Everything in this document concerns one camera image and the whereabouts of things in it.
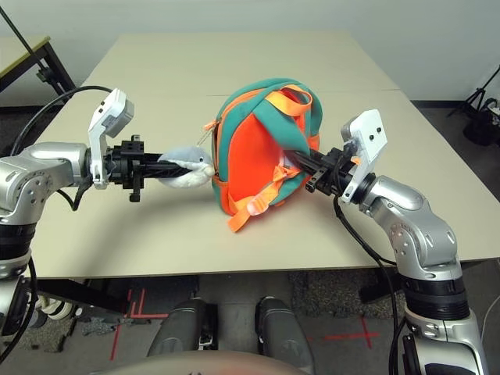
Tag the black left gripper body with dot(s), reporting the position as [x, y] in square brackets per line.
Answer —
[129, 164]

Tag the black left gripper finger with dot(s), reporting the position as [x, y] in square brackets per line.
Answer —
[154, 159]
[164, 170]

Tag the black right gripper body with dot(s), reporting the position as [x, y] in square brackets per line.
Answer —
[332, 172]

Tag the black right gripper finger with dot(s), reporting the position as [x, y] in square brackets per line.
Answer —
[310, 158]
[308, 165]

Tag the grey white plush shark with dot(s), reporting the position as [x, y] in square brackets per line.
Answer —
[187, 180]

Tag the orange and teal backpack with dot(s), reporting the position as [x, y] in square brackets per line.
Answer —
[254, 156]

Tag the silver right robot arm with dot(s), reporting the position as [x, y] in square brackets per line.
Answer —
[410, 207]

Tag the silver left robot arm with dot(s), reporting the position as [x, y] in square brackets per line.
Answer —
[47, 160]

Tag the thin black pole with clamp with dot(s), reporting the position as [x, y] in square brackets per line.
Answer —
[43, 75]

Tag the black table foot bar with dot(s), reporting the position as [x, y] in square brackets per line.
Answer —
[373, 291]
[86, 297]

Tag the black framed side table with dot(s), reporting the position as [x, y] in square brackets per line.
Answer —
[19, 52]

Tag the dark grey robot left leg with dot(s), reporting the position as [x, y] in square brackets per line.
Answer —
[183, 328]

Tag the dark grey robot leg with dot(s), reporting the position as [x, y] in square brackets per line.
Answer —
[285, 332]
[183, 328]

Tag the white striped floor object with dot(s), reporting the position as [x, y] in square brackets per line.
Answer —
[54, 308]

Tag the red tape cross mark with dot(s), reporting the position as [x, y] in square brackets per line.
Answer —
[351, 335]

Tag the dark grey robot right leg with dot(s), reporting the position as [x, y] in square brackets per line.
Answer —
[285, 332]

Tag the grey caster wheel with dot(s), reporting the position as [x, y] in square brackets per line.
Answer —
[38, 320]

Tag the beige robot torso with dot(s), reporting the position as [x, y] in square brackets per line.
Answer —
[203, 365]

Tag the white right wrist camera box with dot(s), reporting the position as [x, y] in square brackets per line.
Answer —
[369, 131]

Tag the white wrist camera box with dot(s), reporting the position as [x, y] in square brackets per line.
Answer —
[369, 131]
[113, 109]

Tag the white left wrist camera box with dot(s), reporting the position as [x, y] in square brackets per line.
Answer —
[113, 109]

